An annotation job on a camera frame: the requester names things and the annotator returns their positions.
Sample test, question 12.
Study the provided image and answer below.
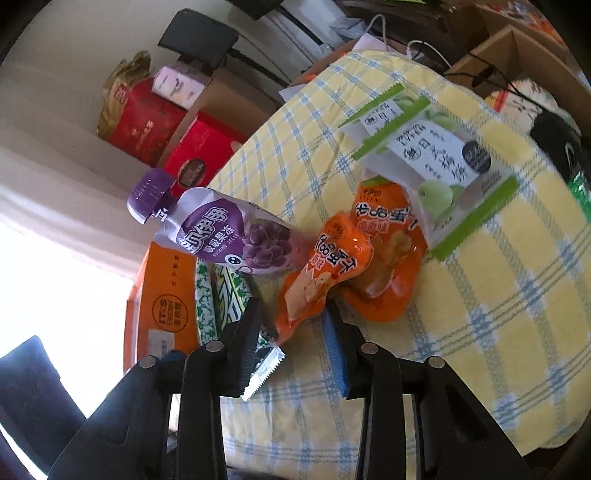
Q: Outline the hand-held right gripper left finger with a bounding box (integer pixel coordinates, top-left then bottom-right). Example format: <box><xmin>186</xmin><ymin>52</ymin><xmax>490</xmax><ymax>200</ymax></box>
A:
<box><xmin>47</xmin><ymin>298</ymin><xmax>264</xmax><ymax>480</ymax></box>

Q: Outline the white printed paper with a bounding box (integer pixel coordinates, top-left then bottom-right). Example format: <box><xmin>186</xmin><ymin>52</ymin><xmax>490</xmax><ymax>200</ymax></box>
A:
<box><xmin>279</xmin><ymin>69</ymin><xmax>324</xmax><ymax>104</ymax></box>

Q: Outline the orange snack packet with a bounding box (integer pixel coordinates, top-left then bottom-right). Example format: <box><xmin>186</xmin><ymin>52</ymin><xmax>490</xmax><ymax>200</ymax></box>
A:
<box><xmin>274</xmin><ymin>211</ymin><xmax>375</xmax><ymax>344</ymax></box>
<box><xmin>339</xmin><ymin>178</ymin><xmax>428</xmax><ymax>322</ymax></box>

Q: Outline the black white soft toy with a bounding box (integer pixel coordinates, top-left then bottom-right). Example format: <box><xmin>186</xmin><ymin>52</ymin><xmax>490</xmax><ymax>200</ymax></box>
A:
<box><xmin>485</xmin><ymin>78</ymin><xmax>585</xmax><ymax>181</ymax></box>

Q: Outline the white cable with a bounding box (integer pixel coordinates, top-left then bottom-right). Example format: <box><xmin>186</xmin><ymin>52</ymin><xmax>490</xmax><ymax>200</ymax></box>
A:
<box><xmin>406</xmin><ymin>41</ymin><xmax>451</xmax><ymax>75</ymax></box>

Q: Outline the gold gift bag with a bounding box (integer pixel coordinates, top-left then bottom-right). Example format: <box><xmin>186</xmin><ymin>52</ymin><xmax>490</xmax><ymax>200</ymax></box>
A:
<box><xmin>98</xmin><ymin>50</ymin><xmax>153</xmax><ymax>137</ymax></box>

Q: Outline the purple white tissue pack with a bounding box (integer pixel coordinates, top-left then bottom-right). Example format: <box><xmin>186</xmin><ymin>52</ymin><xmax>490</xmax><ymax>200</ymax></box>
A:
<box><xmin>152</xmin><ymin>65</ymin><xmax>213</xmax><ymax>110</ymax></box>

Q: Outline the black chair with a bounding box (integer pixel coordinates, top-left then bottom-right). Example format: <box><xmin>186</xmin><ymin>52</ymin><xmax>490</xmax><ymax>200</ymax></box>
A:
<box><xmin>158</xmin><ymin>9</ymin><xmax>240</xmax><ymax>70</ymax></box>

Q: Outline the orange cardboard box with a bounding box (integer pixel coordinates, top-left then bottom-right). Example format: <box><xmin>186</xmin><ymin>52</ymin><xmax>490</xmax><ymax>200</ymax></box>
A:
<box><xmin>124</xmin><ymin>242</ymin><xmax>201</xmax><ymax>374</ymax></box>

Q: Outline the purple jelly pouch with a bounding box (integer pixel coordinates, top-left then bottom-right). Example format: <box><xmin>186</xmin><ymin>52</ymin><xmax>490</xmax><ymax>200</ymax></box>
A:
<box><xmin>127</xmin><ymin>168</ymin><xmax>305</xmax><ymax>277</ymax></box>

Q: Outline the yellow plaid tablecloth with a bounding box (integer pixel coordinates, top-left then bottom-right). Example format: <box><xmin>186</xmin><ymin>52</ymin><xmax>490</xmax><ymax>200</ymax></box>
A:
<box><xmin>208</xmin><ymin>48</ymin><xmax>587</xmax><ymax>467</ymax></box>

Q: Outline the black cable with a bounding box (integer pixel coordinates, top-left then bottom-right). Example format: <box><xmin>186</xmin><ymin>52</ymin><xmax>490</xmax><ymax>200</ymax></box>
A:
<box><xmin>466</xmin><ymin>53</ymin><xmax>555</xmax><ymax>103</ymax></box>

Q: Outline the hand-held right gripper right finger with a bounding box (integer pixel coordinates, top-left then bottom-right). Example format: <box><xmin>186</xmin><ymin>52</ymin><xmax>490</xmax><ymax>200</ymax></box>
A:
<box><xmin>322</xmin><ymin>305</ymin><xmax>546</xmax><ymax>480</ymax></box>

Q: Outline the red chocolate box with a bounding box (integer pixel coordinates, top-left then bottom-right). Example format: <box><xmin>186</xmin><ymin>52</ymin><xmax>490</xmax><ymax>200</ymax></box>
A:
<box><xmin>164</xmin><ymin>111</ymin><xmax>247</xmax><ymax>190</ymax></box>

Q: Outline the open brown cardboard box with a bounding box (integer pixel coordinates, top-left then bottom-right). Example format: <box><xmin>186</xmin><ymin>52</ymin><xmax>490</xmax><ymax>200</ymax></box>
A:
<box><xmin>445</xmin><ymin>25</ymin><xmax>573</xmax><ymax>100</ymax></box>

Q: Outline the red tea gift box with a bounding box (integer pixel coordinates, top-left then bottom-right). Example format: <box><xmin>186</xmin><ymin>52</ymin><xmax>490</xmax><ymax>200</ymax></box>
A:
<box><xmin>97</xmin><ymin>76</ymin><xmax>190</xmax><ymax>167</ymax></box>

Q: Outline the green white plum packet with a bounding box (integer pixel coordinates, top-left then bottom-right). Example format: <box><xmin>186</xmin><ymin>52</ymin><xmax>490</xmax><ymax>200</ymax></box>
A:
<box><xmin>351</xmin><ymin>97</ymin><xmax>520</xmax><ymax>261</ymax></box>
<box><xmin>338</xmin><ymin>83</ymin><xmax>430</xmax><ymax>139</ymax></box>

